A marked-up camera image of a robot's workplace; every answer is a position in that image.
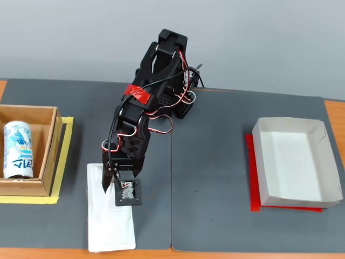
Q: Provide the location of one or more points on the red tape strip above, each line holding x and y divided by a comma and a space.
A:
138, 94

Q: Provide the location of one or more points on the white plastic blister package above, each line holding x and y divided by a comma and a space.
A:
110, 229

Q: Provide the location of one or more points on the black square wrist camera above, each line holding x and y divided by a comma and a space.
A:
128, 193

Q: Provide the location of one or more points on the gray table mat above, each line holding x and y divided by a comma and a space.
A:
215, 162
81, 108

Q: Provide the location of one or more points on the brown cardboard box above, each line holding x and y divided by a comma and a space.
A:
51, 162

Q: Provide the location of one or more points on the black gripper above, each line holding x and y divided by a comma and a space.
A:
110, 169

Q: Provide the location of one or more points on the red paper sheet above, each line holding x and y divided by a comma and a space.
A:
254, 199

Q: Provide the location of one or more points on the white blue drink can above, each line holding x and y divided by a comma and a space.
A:
19, 151

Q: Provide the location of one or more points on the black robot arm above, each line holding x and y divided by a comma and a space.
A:
161, 62

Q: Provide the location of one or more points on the yellow masking tape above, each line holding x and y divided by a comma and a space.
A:
64, 162

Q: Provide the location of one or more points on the gray paper box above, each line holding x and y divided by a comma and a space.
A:
291, 162

